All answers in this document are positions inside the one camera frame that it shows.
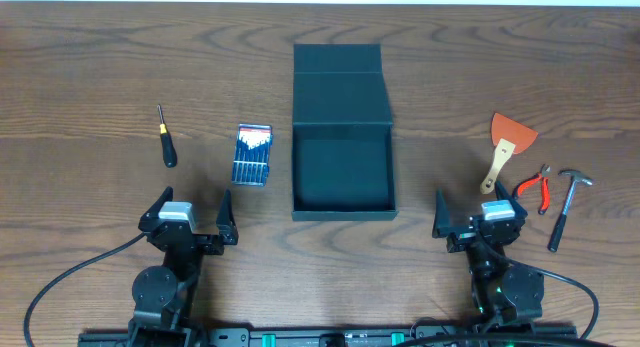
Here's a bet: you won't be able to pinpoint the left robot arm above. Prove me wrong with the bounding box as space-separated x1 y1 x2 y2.
126 187 239 347

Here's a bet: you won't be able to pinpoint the red handled pliers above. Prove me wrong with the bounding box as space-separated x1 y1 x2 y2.
512 163 552 216

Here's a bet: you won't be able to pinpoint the blue precision screwdriver set case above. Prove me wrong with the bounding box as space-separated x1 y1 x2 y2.
231 124 273 187

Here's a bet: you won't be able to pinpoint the dark green open box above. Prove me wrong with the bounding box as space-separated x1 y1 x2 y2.
291 44 398 221

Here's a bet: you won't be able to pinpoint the small steel claw hammer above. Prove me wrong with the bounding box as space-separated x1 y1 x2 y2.
547 169 593 253

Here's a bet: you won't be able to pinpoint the orange scraper wooden handle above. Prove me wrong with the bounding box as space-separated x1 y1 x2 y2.
480 113 538 194

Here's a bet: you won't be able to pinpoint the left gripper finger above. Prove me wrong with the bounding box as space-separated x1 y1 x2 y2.
138 186 173 232
216 190 239 245

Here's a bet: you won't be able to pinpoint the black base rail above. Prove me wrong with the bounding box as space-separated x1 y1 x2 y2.
77 325 579 347

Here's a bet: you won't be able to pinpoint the black yellow screwdriver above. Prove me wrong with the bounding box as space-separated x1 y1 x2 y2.
157 104 178 168

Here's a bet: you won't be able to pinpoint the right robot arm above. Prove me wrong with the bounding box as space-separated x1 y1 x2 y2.
432 184 544 333

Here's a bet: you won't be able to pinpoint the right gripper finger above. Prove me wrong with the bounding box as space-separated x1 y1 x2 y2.
432 190 451 238
494 181 520 215

